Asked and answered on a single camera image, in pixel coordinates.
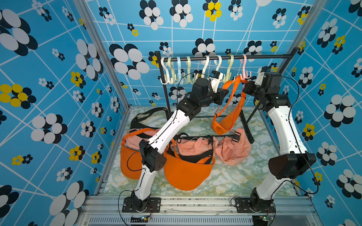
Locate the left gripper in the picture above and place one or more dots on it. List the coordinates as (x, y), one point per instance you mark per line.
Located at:
(219, 95)

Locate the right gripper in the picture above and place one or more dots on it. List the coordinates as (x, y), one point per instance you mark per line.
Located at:
(249, 86)

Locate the black sling bag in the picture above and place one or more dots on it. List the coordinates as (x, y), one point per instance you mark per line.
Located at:
(194, 149)
(142, 120)

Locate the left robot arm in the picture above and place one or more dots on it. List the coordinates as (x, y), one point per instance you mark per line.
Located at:
(152, 150)

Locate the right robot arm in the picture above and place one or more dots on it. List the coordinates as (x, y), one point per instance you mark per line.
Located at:
(294, 158)

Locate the light blue hook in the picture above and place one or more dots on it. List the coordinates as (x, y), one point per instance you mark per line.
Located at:
(179, 73)

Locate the white hook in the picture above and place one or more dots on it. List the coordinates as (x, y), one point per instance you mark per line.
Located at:
(202, 74)
(166, 76)
(218, 62)

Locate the pink hook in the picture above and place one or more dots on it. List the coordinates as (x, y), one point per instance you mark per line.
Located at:
(244, 75)

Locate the black clothes rack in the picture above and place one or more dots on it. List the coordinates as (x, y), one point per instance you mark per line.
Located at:
(236, 82)

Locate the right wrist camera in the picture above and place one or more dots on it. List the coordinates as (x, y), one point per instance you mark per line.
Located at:
(260, 74)

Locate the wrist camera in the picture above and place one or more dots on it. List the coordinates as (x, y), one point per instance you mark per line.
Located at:
(260, 74)
(215, 79)

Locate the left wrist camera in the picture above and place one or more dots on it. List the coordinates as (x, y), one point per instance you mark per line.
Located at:
(215, 79)

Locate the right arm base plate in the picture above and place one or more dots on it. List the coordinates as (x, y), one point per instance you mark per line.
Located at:
(247, 205)

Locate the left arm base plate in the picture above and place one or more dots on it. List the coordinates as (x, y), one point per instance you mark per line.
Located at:
(134, 205)

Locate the aluminium frame rail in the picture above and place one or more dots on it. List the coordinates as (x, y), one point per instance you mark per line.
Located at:
(200, 211)

